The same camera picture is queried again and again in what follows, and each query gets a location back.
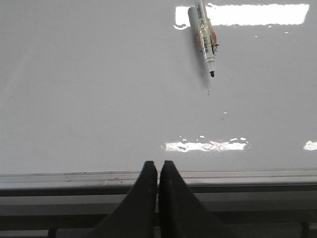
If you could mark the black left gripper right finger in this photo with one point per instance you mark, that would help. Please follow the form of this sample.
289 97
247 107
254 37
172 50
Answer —
181 214

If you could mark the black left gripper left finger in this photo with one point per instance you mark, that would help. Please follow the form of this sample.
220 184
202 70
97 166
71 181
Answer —
134 217

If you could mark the white taped whiteboard marker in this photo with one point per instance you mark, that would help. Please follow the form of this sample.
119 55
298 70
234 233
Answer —
205 36

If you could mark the white whiteboard with aluminium frame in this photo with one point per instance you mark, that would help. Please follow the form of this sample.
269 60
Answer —
91 89

